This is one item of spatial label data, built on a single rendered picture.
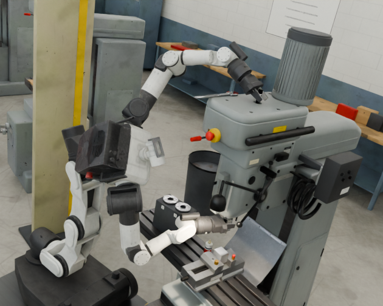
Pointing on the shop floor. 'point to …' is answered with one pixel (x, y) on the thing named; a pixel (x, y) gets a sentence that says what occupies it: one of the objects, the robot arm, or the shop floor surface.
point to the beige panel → (57, 104)
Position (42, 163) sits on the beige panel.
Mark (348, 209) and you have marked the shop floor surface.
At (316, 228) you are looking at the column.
